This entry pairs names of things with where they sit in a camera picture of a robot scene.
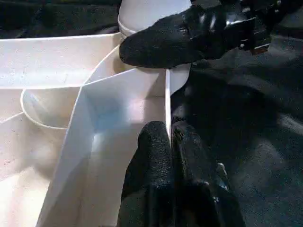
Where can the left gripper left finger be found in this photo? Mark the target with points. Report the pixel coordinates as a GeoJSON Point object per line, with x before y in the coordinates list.
{"type": "Point", "coordinates": [151, 170]}

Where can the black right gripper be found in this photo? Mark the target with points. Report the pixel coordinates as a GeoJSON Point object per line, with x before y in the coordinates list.
{"type": "Point", "coordinates": [251, 23]}

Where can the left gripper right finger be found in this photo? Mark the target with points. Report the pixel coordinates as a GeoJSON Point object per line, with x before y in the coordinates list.
{"type": "Point", "coordinates": [201, 194]}

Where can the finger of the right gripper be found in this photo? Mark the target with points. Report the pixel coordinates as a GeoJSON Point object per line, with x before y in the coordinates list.
{"type": "Point", "coordinates": [165, 45]}

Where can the white plastic table leg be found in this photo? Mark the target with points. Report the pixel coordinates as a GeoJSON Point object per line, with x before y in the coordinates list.
{"type": "Point", "coordinates": [146, 14]}

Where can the black glossy mat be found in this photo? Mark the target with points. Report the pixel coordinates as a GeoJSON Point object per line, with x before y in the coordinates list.
{"type": "Point", "coordinates": [248, 118]}

